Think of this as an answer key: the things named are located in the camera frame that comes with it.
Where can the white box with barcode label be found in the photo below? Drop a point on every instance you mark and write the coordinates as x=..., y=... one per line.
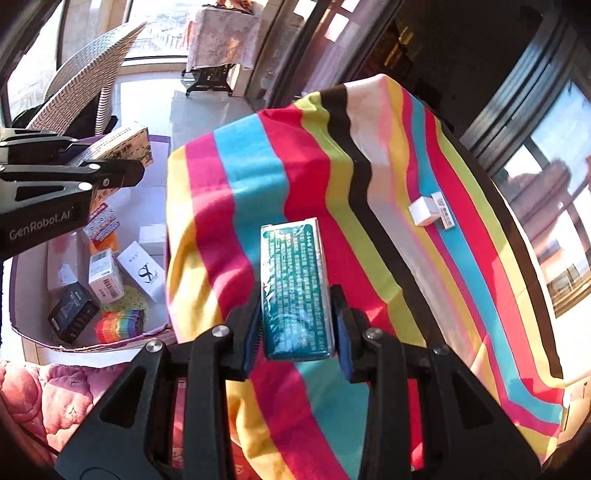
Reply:
x=106, y=277

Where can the colourful striped cloth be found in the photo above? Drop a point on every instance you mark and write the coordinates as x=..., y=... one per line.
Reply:
x=369, y=230

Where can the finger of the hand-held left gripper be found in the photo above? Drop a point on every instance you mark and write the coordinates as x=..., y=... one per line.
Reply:
x=41, y=145
x=106, y=173

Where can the long white barcoded box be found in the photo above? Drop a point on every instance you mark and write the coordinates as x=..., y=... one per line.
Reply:
x=122, y=147

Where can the purple cardboard box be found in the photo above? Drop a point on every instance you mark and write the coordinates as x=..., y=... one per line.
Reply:
x=157, y=194

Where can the white box with green logo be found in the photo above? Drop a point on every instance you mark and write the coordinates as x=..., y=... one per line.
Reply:
x=444, y=211

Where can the teal box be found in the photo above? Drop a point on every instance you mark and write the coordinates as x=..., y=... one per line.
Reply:
x=295, y=286

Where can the pink quilt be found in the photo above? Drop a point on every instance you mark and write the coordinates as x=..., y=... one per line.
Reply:
x=60, y=397

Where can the white wicker chair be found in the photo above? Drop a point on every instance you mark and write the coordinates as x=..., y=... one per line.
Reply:
x=87, y=78

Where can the orange packet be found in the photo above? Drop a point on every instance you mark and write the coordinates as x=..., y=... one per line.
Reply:
x=107, y=243

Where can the red and white tissue pack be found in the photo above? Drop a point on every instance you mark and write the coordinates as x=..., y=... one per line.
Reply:
x=99, y=224

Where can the white box with black logo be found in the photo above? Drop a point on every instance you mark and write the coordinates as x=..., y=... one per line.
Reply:
x=144, y=273

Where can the dark wooden furniture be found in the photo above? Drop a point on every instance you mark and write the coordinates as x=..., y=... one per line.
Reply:
x=401, y=41

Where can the rainbow striped sponge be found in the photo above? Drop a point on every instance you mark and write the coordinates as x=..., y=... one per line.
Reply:
x=117, y=325

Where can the small white cube box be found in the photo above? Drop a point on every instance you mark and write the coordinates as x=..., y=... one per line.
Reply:
x=422, y=211

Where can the large glass window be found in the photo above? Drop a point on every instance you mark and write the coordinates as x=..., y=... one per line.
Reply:
x=545, y=161

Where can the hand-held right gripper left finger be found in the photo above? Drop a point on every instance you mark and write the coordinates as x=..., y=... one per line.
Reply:
x=250, y=341

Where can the metal sliding door frame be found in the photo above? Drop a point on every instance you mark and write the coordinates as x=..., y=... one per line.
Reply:
x=295, y=50

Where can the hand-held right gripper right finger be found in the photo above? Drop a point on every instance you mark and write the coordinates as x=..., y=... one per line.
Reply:
x=344, y=337

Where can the plain white box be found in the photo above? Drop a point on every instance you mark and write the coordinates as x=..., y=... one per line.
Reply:
x=152, y=237

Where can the lace covered side table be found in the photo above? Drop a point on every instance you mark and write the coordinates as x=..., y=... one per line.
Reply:
x=221, y=37

